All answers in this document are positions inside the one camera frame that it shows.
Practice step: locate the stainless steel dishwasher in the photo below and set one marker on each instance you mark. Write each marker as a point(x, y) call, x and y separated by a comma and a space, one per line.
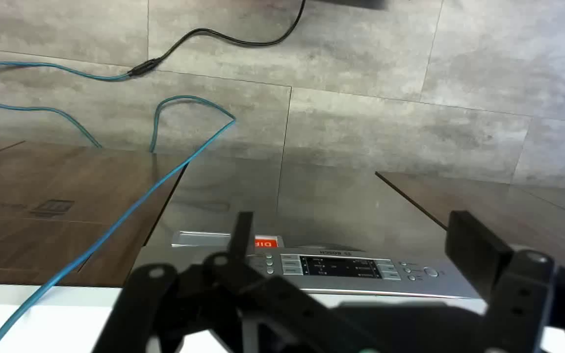
point(447, 281)

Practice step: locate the black power adapter box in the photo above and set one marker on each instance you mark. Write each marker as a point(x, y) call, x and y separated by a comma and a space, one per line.
point(354, 2)

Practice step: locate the wide dark wood cabinet front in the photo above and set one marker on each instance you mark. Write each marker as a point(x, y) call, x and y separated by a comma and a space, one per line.
point(492, 202)

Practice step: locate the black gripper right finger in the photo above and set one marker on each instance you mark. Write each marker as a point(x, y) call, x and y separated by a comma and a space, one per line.
point(525, 295)

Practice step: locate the dishwasher black display screen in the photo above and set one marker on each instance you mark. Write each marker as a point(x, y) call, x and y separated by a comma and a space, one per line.
point(343, 267)

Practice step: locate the narrow dark wood cabinet front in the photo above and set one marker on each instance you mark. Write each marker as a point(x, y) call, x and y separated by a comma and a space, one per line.
point(35, 236)

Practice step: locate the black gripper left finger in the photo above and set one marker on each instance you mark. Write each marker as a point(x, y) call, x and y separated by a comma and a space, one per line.
point(166, 306)

